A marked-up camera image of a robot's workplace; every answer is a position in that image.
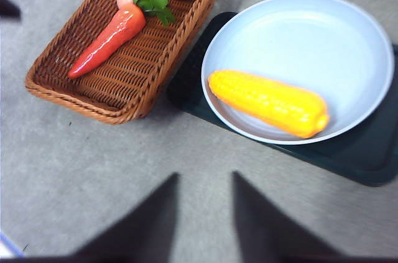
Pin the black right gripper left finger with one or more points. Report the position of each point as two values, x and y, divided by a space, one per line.
146 232

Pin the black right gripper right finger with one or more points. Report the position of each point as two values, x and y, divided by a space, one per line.
264 232

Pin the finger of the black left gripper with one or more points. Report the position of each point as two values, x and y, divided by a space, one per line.
7 9

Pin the yellow toy corn cob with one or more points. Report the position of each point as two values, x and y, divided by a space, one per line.
270 103

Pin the blue round plate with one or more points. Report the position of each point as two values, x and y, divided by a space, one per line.
304 45

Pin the brown wicker basket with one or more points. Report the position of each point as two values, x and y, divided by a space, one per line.
140 58

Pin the orange toy carrot with leaves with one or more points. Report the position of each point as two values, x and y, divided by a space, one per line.
115 39

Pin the black rectangular tray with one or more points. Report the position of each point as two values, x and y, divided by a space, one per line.
357 160

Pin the white blue-edged object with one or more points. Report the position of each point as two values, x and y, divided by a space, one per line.
9 246

